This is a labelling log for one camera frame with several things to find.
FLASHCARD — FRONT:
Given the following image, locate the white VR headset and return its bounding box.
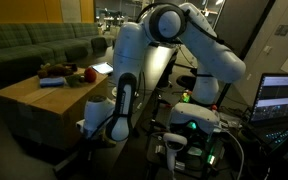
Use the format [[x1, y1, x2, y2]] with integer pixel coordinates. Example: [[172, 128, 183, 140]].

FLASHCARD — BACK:
[[169, 103, 220, 134]]

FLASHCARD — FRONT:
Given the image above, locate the plaid green sofa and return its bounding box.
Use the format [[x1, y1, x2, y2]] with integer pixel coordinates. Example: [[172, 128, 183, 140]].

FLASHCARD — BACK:
[[0, 21, 118, 88]]

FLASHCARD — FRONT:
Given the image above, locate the open laptop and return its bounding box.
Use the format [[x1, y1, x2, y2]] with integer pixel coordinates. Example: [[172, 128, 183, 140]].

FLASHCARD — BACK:
[[247, 73, 288, 149]]

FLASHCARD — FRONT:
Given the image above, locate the white tablet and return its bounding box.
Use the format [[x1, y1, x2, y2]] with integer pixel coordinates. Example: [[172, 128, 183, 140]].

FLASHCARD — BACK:
[[92, 62, 113, 74]]

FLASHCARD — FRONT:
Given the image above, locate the brown plush toy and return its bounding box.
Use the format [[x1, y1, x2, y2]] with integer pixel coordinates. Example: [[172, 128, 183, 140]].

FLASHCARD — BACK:
[[37, 63, 77, 79]]

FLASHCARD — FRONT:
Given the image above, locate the cardboard box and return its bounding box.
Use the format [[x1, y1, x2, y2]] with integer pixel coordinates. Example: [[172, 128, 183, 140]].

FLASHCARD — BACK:
[[0, 74, 108, 150]]

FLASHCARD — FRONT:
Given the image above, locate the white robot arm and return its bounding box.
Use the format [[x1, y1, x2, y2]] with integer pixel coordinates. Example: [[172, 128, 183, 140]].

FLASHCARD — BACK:
[[76, 2, 246, 142]]

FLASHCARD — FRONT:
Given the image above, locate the black tripod pole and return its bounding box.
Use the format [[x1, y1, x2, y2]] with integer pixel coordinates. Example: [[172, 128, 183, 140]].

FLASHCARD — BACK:
[[215, 0, 277, 109]]

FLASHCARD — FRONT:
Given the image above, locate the white VR controller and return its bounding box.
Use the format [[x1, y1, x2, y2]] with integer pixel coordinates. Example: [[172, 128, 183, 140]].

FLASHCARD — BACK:
[[163, 133, 187, 171]]

